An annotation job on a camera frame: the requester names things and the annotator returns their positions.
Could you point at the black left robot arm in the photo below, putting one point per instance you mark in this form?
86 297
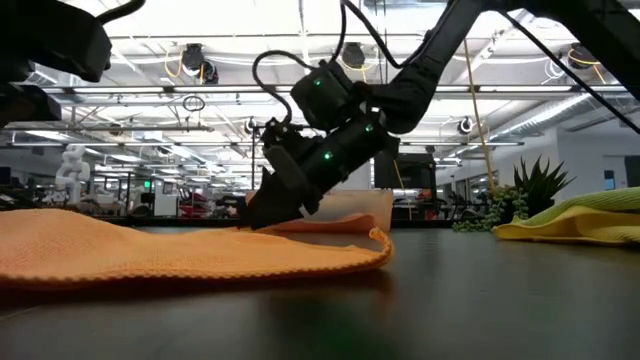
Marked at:
50 45

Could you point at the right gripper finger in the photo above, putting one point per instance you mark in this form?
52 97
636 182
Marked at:
270 210

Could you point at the yellow microfiber towel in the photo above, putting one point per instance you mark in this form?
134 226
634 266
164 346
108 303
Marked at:
575 227

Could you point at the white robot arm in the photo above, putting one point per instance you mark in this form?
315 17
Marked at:
72 172

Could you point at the black perforated computer case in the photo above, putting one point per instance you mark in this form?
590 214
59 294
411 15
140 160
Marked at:
410 172

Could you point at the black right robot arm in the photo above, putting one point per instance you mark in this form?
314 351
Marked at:
430 65

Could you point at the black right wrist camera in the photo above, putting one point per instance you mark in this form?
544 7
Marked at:
325 95

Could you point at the black pole stand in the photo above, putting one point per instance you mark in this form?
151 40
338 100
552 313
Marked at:
253 160

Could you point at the green microfiber towel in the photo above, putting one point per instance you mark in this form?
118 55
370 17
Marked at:
610 200

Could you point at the orange plastic bin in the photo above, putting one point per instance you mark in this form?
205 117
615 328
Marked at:
360 205

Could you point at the artificial succulent in pot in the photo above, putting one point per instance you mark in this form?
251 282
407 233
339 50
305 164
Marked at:
540 185

